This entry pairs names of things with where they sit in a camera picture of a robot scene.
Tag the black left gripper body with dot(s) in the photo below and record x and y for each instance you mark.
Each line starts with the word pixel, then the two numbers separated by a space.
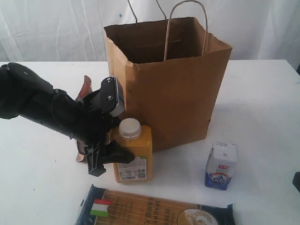
pixel 65 113

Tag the brown paper bag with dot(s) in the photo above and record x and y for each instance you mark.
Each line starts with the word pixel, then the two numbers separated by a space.
pixel 171 72

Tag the brown crumpled snack pouch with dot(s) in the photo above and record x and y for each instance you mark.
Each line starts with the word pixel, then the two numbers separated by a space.
pixel 85 89

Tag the small white blue milk carton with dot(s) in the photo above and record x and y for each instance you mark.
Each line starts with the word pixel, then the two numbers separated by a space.
pixel 221 165

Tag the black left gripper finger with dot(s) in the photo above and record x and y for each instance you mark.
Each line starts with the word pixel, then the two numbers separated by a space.
pixel 114 153
pixel 94 160

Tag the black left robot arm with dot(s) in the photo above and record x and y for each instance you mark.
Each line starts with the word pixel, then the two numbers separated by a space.
pixel 24 93

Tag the spaghetti packet dark blue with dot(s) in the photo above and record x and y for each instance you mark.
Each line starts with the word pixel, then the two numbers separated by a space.
pixel 109 207

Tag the yellow millet bottle white cap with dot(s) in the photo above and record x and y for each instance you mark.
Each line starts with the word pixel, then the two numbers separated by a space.
pixel 136 138

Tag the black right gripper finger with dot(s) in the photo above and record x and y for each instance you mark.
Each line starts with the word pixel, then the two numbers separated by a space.
pixel 296 180

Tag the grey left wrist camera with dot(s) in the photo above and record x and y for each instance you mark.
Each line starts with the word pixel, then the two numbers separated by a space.
pixel 111 96

